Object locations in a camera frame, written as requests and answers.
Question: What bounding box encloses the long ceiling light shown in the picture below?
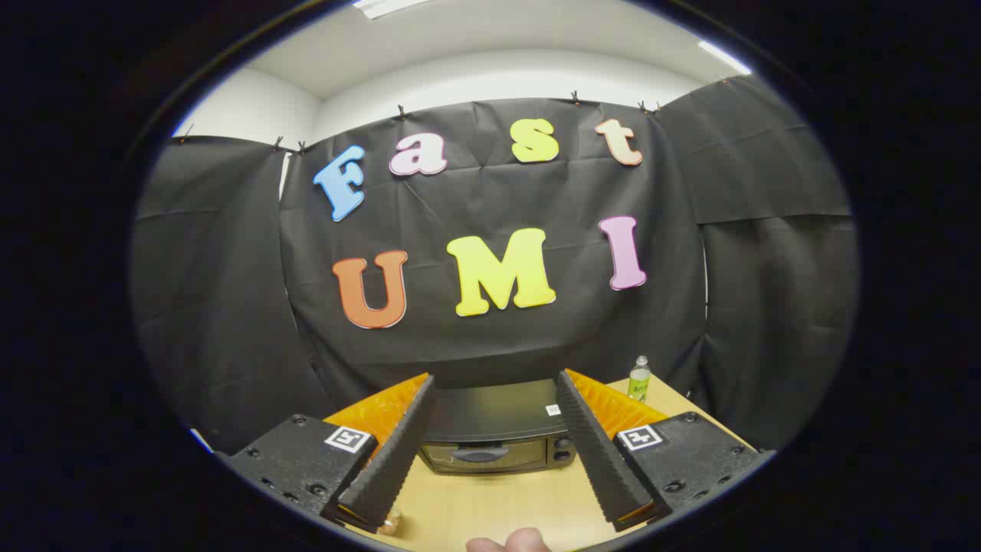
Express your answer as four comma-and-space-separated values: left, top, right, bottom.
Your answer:
353, 0, 434, 20

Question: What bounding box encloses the green drink bottle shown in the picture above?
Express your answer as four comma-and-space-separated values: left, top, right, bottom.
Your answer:
627, 356, 652, 403

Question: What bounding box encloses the black toaster oven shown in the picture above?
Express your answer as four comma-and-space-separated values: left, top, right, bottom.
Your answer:
418, 379, 577, 476

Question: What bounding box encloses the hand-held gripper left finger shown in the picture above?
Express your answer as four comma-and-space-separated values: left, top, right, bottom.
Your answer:
217, 373, 436, 535

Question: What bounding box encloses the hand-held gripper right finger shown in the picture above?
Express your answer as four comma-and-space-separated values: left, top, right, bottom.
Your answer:
555, 369, 776, 533

